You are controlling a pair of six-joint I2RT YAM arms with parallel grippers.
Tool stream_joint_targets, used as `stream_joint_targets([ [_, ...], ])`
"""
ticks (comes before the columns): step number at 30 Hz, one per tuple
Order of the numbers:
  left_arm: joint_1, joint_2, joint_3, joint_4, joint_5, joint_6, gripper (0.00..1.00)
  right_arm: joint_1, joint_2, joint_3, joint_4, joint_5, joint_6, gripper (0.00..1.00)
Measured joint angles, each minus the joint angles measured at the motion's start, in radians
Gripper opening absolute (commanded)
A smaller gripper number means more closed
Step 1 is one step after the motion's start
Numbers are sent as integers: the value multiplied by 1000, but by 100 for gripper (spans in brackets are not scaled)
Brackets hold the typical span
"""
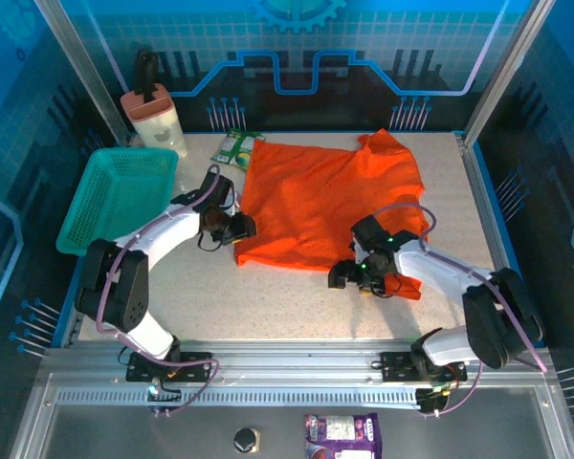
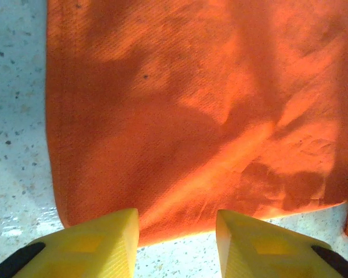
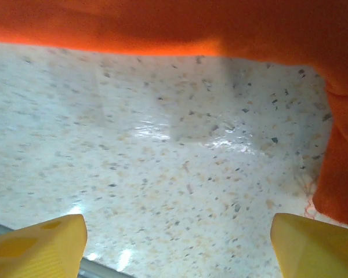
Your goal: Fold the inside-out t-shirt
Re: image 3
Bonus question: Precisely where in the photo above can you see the orange t-shirt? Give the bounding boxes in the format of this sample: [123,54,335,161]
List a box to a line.
[0,0,348,228]

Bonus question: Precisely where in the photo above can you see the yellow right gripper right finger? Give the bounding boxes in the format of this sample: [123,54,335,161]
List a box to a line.
[271,213,348,278]

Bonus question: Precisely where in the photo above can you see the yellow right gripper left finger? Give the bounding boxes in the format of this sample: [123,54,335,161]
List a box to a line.
[0,214,88,278]

